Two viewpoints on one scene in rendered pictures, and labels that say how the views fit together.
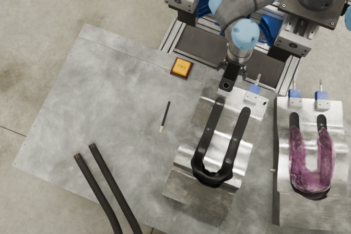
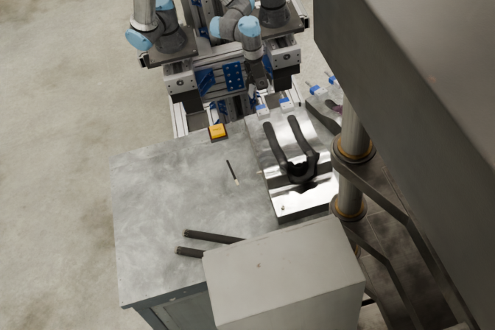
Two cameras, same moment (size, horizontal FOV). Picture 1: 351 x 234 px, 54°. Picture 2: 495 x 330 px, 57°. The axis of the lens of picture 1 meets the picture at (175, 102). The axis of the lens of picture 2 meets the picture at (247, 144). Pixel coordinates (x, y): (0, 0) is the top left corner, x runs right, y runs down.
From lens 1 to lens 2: 0.90 m
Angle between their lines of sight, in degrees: 28
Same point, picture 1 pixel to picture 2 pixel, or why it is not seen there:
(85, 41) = (119, 167)
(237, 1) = (228, 15)
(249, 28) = (250, 19)
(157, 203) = not seen: hidden behind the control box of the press
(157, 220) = not seen: hidden behind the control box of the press
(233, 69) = (258, 68)
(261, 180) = not seen: hidden behind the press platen
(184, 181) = (287, 195)
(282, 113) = (318, 105)
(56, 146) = (153, 258)
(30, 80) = (62, 305)
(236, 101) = (278, 116)
